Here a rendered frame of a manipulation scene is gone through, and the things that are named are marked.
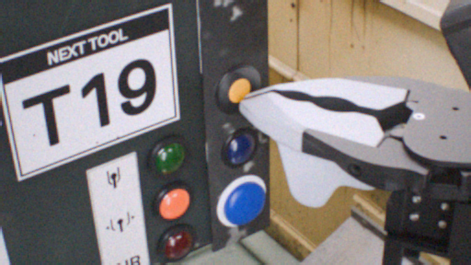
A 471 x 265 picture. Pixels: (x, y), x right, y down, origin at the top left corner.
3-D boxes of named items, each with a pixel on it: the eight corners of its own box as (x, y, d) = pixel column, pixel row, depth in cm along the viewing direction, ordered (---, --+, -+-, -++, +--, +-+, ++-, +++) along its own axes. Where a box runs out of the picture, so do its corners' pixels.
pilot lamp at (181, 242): (197, 253, 52) (194, 226, 51) (166, 267, 51) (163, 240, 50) (191, 248, 53) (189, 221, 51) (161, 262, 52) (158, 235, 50)
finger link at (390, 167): (291, 168, 44) (455, 209, 40) (291, 144, 43) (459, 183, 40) (323, 122, 47) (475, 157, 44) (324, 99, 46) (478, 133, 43)
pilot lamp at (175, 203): (193, 213, 51) (191, 183, 49) (162, 227, 49) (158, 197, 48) (188, 208, 51) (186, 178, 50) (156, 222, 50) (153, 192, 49)
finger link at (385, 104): (244, 169, 51) (391, 205, 48) (242, 84, 48) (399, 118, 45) (265, 143, 54) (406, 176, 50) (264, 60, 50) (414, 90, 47)
